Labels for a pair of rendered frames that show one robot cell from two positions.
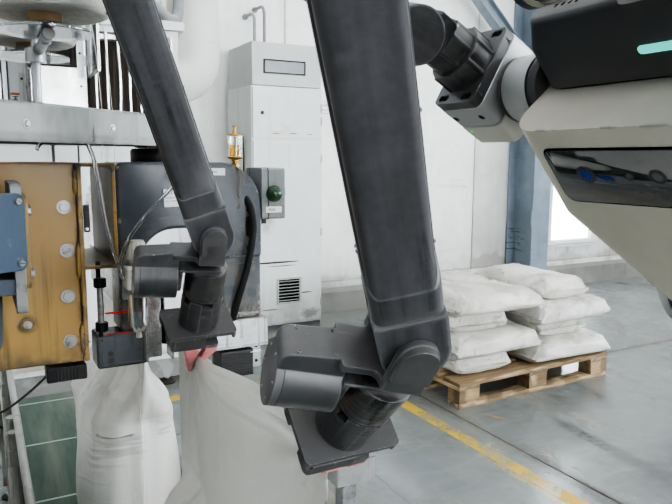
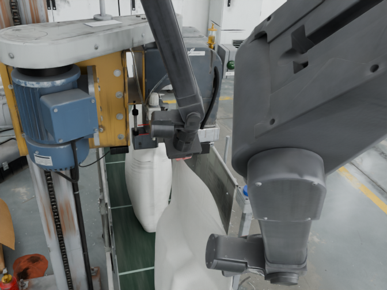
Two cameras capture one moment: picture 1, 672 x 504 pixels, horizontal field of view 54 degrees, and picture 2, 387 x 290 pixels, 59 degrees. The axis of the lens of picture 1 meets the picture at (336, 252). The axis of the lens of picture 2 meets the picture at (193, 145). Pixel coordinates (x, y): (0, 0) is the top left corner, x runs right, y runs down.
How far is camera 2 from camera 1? 0.31 m
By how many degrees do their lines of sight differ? 25
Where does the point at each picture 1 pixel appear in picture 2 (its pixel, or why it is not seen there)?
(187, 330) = (177, 149)
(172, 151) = (174, 74)
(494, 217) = not seen: hidden behind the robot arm
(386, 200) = (282, 243)
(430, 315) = (297, 268)
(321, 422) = not seen: hidden behind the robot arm
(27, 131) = (97, 51)
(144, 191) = (159, 64)
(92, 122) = (132, 35)
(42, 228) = (106, 83)
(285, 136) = not seen: outside the picture
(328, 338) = (242, 246)
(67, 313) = (119, 124)
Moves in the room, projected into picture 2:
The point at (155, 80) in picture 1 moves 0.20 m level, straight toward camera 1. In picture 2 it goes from (166, 38) to (163, 72)
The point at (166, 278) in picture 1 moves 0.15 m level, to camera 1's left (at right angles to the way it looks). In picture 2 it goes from (167, 131) to (112, 122)
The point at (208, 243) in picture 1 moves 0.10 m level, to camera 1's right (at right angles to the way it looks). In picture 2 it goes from (190, 120) to (231, 126)
